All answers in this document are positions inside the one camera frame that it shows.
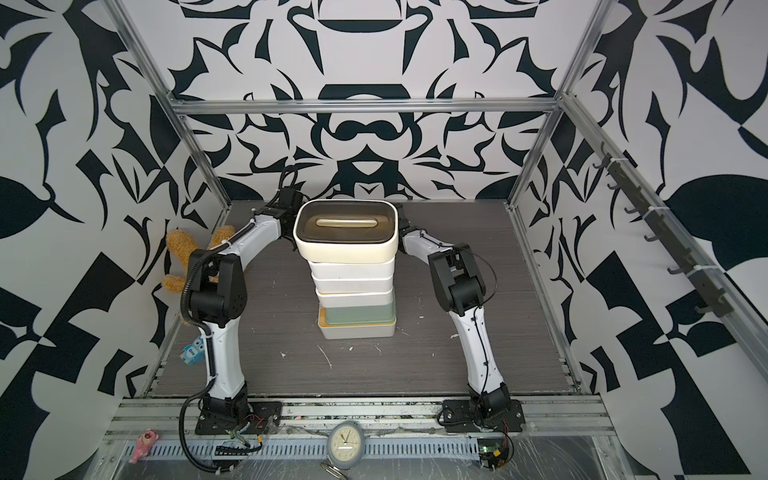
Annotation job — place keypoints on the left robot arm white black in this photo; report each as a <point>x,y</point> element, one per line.
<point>215,295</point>

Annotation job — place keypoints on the green circuit board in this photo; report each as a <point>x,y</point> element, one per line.
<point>493,453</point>

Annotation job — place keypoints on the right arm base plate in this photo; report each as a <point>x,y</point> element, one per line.
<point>463,416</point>

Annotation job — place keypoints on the pink small toy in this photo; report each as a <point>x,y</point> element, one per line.
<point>143,445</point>

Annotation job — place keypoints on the white box bamboo lid front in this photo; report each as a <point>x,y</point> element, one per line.
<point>358,331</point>

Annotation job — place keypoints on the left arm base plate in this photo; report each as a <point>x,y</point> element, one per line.
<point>259,417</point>

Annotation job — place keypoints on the cream box dark lid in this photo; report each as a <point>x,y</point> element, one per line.
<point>347,231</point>

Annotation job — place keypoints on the green tissue box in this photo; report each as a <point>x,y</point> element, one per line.
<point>360,315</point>

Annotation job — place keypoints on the white slotted cable duct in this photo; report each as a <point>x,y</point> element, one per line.
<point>316,449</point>

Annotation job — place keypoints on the brown plush bunny toy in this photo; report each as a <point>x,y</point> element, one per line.
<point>181,244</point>

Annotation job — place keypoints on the white box grey lid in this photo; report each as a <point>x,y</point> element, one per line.
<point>357,271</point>

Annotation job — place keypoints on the blue owl toy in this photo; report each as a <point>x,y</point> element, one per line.
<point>193,352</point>

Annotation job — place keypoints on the black wall hook rack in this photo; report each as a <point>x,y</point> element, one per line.
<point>669,232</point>

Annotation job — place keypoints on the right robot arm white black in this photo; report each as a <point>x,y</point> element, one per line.
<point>460,290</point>

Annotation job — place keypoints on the white box bamboo lid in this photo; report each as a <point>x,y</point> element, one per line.
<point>350,300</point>
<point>327,286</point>
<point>358,331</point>

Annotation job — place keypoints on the round analog clock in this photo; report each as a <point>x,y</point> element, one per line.
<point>346,445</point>

